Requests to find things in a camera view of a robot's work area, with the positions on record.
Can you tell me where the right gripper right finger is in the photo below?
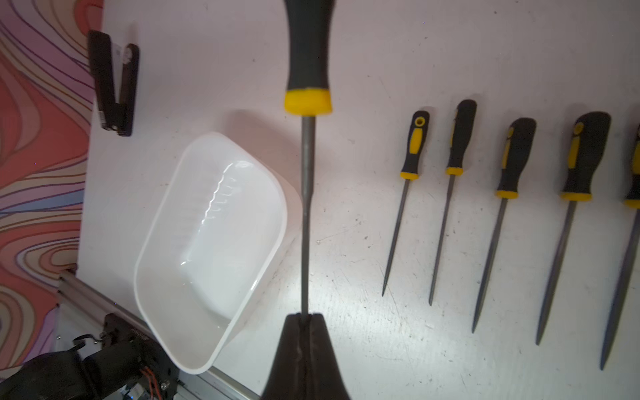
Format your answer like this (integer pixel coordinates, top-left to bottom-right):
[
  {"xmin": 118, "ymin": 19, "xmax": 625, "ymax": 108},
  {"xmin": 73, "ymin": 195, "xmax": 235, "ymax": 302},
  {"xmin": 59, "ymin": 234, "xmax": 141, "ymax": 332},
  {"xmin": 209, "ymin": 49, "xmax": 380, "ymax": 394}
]
[{"xmin": 304, "ymin": 313, "xmax": 350, "ymax": 399}]

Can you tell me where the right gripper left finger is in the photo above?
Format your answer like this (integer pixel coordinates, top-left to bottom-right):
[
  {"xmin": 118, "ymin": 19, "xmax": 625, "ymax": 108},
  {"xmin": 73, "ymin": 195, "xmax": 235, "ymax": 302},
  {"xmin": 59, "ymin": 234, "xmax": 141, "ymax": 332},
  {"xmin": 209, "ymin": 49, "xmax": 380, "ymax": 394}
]
[{"xmin": 261, "ymin": 313, "xmax": 303, "ymax": 400}]

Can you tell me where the black yellow file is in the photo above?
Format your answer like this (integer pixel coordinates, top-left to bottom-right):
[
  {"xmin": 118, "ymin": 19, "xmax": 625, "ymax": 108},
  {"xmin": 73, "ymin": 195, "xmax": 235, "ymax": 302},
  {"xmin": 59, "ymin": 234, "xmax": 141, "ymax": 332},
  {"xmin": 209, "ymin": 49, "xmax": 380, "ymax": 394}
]
[
  {"xmin": 428, "ymin": 99, "xmax": 478, "ymax": 306},
  {"xmin": 472, "ymin": 118, "xmax": 537, "ymax": 333},
  {"xmin": 382, "ymin": 110, "xmax": 430, "ymax": 296},
  {"xmin": 535, "ymin": 111, "xmax": 612, "ymax": 344},
  {"xmin": 599, "ymin": 128, "xmax": 639, "ymax": 371},
  {"xmin": 284, "ymin": 1, "xmax": 335, "ymax": 318}
]

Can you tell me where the white plastic storage tray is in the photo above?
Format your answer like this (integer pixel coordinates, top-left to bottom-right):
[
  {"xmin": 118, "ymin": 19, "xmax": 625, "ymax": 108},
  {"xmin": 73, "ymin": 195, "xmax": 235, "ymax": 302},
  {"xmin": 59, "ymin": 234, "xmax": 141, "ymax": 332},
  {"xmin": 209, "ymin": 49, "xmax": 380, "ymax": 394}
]
[{"xmin": 133, "ymin": 133, "xmax": 302, "ymax": 375}]

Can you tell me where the black stapler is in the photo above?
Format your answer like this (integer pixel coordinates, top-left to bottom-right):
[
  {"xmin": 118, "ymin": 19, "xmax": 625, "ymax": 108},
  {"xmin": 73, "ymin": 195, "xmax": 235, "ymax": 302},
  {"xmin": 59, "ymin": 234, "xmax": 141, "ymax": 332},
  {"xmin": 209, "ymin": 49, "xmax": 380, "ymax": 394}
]
[{"xmin": 88, "ymin": 30, "xmax": 140, "ymax": 137}]

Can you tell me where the aluminium mounting rail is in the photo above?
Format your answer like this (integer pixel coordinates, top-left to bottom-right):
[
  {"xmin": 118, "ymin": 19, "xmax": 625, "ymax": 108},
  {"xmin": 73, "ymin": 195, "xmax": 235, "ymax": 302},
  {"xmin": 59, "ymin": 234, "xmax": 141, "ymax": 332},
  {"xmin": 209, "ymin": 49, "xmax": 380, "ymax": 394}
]
[{"xmin": 56, "ymin": 272, "xmax": 259, "ymax": 399}]

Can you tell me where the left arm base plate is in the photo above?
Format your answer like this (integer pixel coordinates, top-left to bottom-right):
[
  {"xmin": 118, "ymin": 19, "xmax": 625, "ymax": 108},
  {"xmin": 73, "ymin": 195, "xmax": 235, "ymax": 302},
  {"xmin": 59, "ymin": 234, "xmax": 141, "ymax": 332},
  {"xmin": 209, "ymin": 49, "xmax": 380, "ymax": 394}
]
[{"xmin": 1, "ymin": 334, "xmax": 164, "ymax": 399}]

